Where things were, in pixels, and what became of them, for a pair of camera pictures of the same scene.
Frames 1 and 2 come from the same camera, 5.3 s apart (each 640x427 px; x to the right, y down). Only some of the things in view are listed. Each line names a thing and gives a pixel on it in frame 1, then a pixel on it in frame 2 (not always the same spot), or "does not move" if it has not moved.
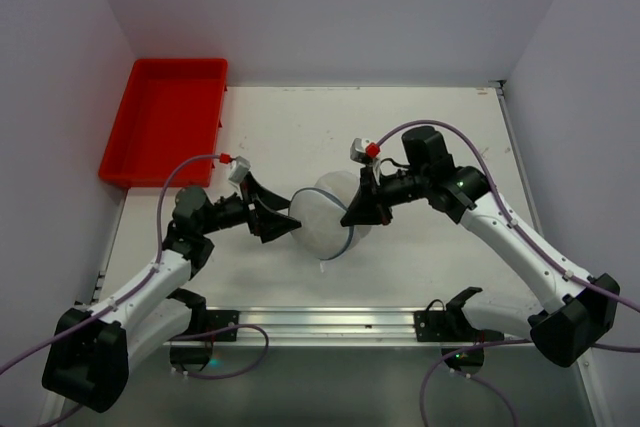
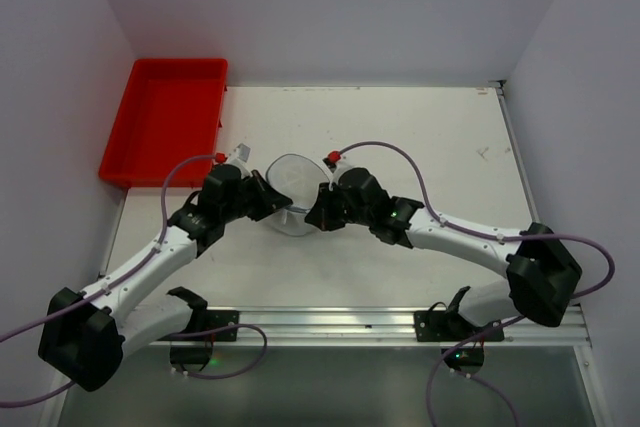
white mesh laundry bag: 320,210 to 299,178
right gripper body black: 375,195 to 325,208
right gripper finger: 366,209 to 325,212
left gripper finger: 275,202 does not move
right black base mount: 453,326 does not move
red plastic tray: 173,108 does not move
